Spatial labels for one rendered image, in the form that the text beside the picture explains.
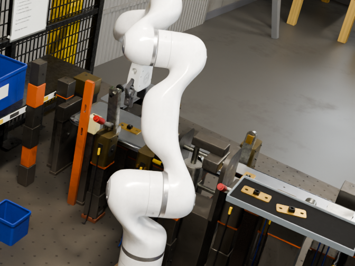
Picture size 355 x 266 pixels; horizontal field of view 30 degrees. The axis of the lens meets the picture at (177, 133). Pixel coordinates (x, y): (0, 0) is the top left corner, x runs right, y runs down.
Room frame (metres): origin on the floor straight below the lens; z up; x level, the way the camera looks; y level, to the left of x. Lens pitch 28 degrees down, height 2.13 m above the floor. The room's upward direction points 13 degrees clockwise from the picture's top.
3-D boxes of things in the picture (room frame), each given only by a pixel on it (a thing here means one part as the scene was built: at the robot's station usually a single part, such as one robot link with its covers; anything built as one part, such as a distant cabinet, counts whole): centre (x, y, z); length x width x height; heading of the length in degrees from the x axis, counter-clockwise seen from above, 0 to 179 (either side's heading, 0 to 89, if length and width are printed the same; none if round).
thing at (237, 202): (1.55, -0.37, 1.16); 0.37 x 0.14 x 0.02; 70
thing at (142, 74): (2.10, 0.17, 1.23); 0.10 x 0.07 x 0.11; 160
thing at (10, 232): (1.75, 0.48, 0.74); 0.11 x 0.10 x 0.09; 70
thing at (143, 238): (1.45, 0.06, 1.11); 0.19 x 0.12 x 0.24; 103
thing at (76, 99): (2.21, 0.42, 0.85); 0.12 x 0.03 x 0.30; 160
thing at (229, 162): (1.79, -0.10, 0.94); 0.18 x 0.13 x 0.49; 70
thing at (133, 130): (2.10, 0.17, 1.01); 0.08 x 0.04 x 0.01; 70
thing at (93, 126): (2.01, 0.29, 0.88); 0.04 x 0.04 x 0.37; 70
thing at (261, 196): (1.60, -0.26, 1.17); 0.08 x 0.04 x 0.01; 72
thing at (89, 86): (1.99, 0.32, 0.95); 0.03 x 0.01 x 0.50; 70
